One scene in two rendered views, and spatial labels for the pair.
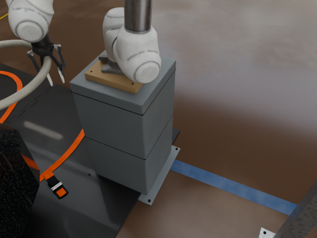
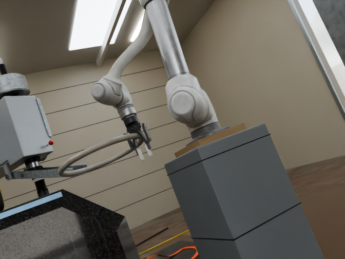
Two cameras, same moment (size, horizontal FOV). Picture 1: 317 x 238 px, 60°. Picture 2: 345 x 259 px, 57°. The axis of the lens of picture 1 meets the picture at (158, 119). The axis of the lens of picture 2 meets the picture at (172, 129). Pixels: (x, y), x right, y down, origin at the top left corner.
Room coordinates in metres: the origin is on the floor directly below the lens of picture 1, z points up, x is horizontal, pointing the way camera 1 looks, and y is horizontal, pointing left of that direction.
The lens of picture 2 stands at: (-0.21, -0.71, 0.72)
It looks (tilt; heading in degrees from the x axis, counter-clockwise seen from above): 8 degrees up; 38
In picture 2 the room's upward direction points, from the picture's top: 22 degrees counter-clockwise
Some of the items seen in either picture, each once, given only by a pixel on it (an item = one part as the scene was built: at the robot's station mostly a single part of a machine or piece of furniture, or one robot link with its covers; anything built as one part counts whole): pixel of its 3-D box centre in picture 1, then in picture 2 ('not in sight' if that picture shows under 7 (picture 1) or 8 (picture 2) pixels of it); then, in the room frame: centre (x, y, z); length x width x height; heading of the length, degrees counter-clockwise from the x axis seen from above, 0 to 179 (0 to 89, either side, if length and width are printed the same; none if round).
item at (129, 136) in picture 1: (130, 124); (243, 221); (1.15, 0.17, 0.40); 0.50 x 0.50 x 0.80; 65
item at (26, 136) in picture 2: not in sight; (17, 135); (0.83, 1.40, 1.37); 0.36 x 0.22 x 0.45; 94
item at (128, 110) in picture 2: not in sight; (127, 113); (0.97, 0.47, 1.12); 0.09 x 0.09 x 0.06
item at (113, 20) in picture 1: (121, 34); (195, 108); (1.14, 0.17, 1.00); 0.18 x 0.16 x 0.22; 24
